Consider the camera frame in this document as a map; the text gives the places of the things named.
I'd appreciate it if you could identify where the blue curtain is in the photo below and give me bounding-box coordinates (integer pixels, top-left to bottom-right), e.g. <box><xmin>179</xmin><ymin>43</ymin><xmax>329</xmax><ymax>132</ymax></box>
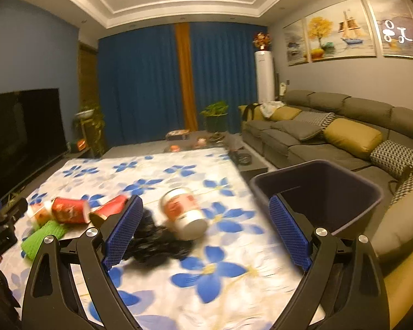
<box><xmin>97</xmin><ymin>23</ymin><xmax>186</xmax><ymax>148</ymax></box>
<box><xmin>189</xmin><ymin>22</ymin><xmax>271</xmax><ymax>134</ymax></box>

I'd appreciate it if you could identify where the trailing potted plant on stand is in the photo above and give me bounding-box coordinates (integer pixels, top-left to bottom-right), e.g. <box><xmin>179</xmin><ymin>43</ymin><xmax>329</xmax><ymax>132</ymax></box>
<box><xmin>74</xmin><ymin>105</ymin><xmax>105</xmax><ymax>155</ymax></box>

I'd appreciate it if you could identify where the flat printed box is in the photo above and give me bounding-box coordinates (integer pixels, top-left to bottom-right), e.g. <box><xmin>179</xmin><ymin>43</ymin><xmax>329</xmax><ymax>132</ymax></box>
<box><xmin>166</xmin><ymin>129</ymin><xmax>191</xmax><ymax>140</ymax></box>

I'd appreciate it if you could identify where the white orange paper noodle cup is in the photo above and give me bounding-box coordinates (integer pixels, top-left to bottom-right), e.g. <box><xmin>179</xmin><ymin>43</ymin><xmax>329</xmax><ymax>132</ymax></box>
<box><xmin>158</xmin><ymin>187</ymin><xmax>208</xmax><ymax>241</ymax></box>

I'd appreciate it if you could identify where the black flat television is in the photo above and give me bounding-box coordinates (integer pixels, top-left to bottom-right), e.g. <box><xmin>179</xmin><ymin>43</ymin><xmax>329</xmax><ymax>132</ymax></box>
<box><xmin>0</xmin><ymin>88</ymin><xmax>69</xmax><ymax>202</ymax></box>

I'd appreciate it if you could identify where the grey green sofa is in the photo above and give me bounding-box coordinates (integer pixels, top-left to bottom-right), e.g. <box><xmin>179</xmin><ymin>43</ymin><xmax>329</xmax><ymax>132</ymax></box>
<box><xmin>239</xmin><ymin>90</ymin><xmax>413</xmax><ymax>276</ymax></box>

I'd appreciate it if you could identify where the small yellow cushion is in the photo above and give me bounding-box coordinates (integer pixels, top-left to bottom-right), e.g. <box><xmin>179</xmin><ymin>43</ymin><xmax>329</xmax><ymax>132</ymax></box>
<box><xmin>270</xmin><ymin>106</ymin><xmax>303</xmax><ymax>122</ymax></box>

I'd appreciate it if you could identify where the dark coffee table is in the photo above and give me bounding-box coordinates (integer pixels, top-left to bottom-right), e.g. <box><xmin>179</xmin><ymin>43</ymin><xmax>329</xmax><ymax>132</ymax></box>
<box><xmin>163</xmin><ymin>131</ymin><xmax>269</xmax><ymax>176</ymax></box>

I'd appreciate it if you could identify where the brown wooden panel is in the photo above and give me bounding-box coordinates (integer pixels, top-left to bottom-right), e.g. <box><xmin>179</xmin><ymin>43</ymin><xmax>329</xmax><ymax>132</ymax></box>
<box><xmin>78</xmin><ymin>41</ymin><xmax>100</xmax><ymax>111</ymax></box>

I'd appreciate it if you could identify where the framed painting with glare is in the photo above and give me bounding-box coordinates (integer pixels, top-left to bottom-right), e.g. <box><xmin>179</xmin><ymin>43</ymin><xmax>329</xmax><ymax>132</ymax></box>
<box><xmin>364</xmin><ymin>0</ymin><xmax>413</xmax><ymax>60</ymax></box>

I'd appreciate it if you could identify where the flat grey cushion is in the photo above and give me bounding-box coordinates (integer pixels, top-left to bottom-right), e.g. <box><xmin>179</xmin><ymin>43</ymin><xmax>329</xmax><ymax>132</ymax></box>
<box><xmin>272</xmin><ymin>120</ymin><xmax>322</xmax><ymax>141</ymax></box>

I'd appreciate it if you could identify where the black garment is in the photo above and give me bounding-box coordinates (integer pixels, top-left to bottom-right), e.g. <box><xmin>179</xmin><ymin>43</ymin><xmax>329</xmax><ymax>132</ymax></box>
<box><xmin>243</xmin><ymin>104</ymin><xmax>262</xmax><ymax>121</ymax></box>

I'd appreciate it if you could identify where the small grey framed painting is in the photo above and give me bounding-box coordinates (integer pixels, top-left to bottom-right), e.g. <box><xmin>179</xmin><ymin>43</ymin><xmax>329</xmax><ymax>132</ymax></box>
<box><xmin>283</xmin><ymin>19</ymin><xmax>310</xmax><ymax>67</ymax></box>

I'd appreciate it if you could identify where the artificial flower arrangement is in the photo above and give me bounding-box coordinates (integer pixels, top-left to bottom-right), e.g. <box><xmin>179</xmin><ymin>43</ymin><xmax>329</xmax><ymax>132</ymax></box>
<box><xmin>253</xmin><ymin>32</ymin><xmax>272</xmax><ymax>51</ymax></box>

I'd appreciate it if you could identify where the black plastic bag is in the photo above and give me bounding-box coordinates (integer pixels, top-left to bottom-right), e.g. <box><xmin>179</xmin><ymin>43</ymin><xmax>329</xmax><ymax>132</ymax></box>
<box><xmin>124</xmin><ymin>210</ymin><xmax>193</xmax><ymax>262</ymax></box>

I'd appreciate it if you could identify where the dark grey plastic bin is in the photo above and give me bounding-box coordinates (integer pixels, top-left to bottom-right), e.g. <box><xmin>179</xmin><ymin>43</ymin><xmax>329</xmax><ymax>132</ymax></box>
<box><xmin>249</xmin><ymin>160</ymin><xmax>384</xmax><ymax>244</ymax></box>

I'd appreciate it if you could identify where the white standing air conditioner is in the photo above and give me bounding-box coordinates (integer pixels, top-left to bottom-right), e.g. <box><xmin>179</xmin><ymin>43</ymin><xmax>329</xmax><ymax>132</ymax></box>
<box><xmin>255</xmin><ymin>51</ymin><xmax>274</xmax><ymax>105</ymax></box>

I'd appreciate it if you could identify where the potted green plant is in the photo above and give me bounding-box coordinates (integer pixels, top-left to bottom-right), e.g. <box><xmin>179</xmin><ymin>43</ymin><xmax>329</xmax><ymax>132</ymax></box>
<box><xmin>200</xmin><ymin>101</ymin><xmax>229</xmax><ymax>133</ymax></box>

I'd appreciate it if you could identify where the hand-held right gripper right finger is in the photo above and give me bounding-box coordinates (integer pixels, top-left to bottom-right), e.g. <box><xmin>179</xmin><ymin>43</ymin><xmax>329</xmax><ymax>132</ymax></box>
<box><xmin>268</xmin><ymin>194</ymin><xmax>388</xmax><ymax>330</ymax></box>

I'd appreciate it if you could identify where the grey cushion with dark edge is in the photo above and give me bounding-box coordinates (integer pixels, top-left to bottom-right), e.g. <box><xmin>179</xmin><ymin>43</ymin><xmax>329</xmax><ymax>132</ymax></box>
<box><xmin>372</xmin><ymin>196</ymin><xmax>413</xmax><ymax>258</ymax></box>

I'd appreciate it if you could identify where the white garment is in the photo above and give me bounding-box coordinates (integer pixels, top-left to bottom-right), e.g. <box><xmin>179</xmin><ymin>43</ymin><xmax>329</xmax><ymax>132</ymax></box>
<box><xmin>260</xmin><ymin>101</ymin><xmax>284</xmax><ymax>117</ymax></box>

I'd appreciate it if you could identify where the grey television cabinet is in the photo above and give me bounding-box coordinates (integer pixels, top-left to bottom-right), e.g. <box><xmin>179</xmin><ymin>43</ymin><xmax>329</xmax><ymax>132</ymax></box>
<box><xmin>0</xmin><ymin>146</ymin><xmax>104</xmax><ymax>210</ymax></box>

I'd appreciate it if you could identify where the red paper cup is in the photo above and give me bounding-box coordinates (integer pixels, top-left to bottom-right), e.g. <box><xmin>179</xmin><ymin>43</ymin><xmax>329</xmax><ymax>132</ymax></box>
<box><xmin>89</xmin><ymin>194</ymin><xmax>129</xmax><ymax>227</ymax></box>
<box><xmin>51</xmin><ymin>197</ymin><xmax>91</xmax><ymax>224</ymax></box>

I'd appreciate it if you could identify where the plump yellow cushion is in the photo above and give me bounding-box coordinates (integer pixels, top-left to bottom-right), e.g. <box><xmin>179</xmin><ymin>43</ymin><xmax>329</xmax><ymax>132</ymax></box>
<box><xmin>324</xmin><ymin>118</ymin><xmax>383</xmax><ymax>160</ymax></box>

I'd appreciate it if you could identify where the tree and sailboat painting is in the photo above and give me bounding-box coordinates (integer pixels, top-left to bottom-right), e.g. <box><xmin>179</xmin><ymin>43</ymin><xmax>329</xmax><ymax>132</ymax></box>
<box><xmin>306</xmin><ymin>0</ymin><xmax>378</xmax><ymax>63</ymax></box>

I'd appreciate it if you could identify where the blue floral tablecloth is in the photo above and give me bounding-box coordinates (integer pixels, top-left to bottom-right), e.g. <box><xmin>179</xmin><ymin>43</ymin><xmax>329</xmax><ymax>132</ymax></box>
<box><xmin>0</xmin><ymin>148</ymin><xmax>324</xmax><ymax>330</ymax></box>

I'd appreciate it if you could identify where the orange curtain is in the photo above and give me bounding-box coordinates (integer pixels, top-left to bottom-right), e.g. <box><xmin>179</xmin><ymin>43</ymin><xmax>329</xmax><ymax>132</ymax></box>
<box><xmin>174</xmin><ymin>23</ymin><xmax>198</xmax><ymax>131</ymax></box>

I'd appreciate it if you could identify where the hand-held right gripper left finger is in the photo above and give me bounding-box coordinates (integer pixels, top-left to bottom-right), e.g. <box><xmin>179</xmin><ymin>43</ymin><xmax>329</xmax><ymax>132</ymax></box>
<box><xmin>21</xmin><ymin>194</ymin><xmax>144</xmax><ymax>330</ymax></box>

